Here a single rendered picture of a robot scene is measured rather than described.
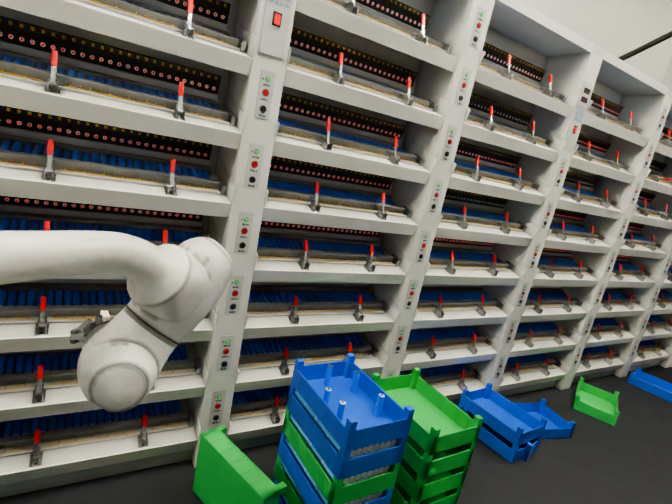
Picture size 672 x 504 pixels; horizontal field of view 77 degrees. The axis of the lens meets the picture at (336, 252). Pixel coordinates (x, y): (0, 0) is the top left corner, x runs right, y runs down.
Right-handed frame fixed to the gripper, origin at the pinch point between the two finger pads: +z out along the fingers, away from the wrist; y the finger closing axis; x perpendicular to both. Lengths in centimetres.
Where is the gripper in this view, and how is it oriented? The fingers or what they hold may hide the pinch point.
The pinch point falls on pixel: (104, 320)
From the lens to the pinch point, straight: 106.9
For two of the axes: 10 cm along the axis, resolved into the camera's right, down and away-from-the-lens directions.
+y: 8.5, 0.5, 5.3
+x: 0.9, -10.0, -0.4
